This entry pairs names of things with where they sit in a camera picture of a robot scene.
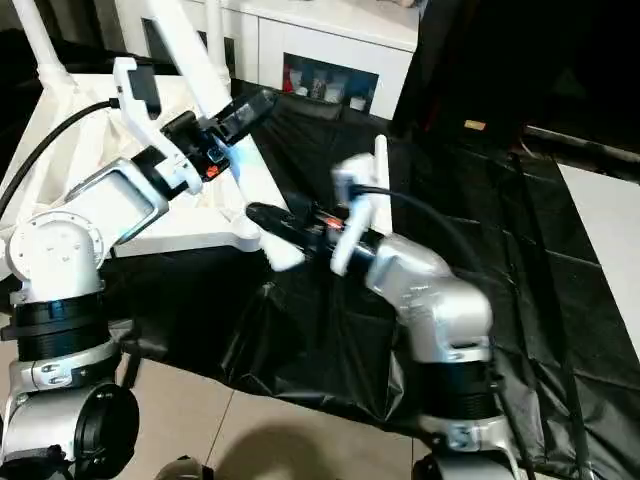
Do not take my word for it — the white plastic table leg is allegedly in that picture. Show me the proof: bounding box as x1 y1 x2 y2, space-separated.
206 0 232 90
373 134 395 236
12 0 79 87
148 0 307 274

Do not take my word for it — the white plastic table top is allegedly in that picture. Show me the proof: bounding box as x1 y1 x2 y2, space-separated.
0 64 294 261

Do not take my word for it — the white cabinet with glass doors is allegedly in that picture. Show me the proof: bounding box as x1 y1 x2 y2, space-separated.
112 0 421 121

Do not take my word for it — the grey curtain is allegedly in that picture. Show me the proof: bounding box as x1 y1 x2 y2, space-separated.
0 0 121 56

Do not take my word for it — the black mat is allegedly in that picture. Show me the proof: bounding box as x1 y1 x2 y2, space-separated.
0 27 640 480

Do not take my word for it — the dark long rod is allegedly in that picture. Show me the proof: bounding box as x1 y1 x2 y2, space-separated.
524 126 640 165

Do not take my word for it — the white sheet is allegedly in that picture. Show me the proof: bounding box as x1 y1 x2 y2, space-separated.
556 163 640 351

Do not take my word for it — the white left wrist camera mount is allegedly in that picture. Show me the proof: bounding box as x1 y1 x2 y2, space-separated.
112 57 205 197

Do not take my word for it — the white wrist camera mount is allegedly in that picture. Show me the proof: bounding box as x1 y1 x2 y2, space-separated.
328 152 396 277
112 57 205 197

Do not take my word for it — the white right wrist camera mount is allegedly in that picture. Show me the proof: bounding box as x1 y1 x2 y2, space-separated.
328 152 396 277

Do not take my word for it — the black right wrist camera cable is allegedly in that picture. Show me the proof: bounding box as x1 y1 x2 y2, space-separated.
349 183 539 480

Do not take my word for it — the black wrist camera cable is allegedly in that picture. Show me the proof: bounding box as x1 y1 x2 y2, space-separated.
349 183 539 480
0 98 121 214

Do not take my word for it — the black left wrist camera cable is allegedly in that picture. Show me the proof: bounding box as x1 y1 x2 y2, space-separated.
0 98 121 214

